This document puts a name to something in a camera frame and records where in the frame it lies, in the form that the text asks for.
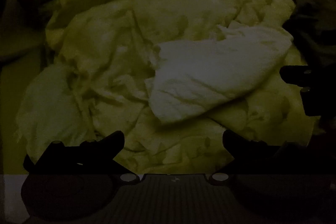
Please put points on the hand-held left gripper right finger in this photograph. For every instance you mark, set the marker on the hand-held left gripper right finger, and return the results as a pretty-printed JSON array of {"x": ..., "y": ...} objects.
[{"x": 230, "y": 140}]

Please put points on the white small garment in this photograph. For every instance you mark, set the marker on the white small garment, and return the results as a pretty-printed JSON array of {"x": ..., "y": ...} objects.
[{"x": 215, "y": 74}]

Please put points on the pale crumpled garment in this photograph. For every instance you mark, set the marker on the pale crumpled garment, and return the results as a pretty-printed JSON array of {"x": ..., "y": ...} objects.
[{"x": 50, "y": 103}]

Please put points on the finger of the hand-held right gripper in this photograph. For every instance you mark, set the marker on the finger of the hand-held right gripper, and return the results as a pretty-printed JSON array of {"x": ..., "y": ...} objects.
[{"x": 294, "y": 75}]

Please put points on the yellow-green quilt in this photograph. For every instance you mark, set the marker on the yellow-green quilt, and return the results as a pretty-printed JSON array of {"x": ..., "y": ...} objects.
[{"x": 147, "y": 16}]

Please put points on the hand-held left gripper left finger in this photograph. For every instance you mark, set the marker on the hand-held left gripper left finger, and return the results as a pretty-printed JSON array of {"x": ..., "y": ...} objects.
[{"x": 116, "y": 140}]

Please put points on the dark cloth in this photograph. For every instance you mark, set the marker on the dark cloth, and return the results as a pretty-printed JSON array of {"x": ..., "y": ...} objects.
[{"x": 312, "y": 27}]

